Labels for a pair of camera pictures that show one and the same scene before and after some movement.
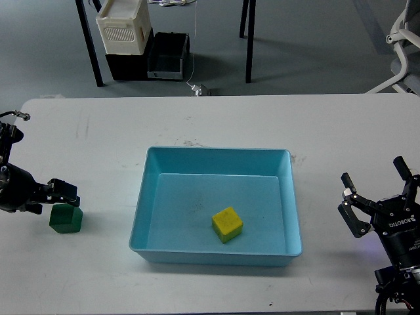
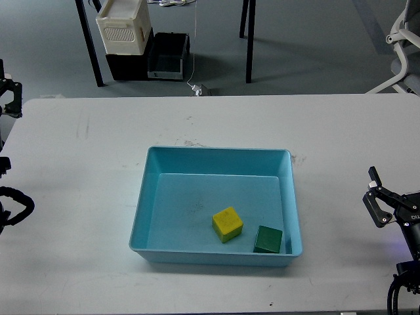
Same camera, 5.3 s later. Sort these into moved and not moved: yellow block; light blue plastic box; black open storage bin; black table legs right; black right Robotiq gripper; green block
Moved: green block; black right Robotiq gripper
Not moved: yellow block; black table legs right; light blue plastic box; black open storage bin
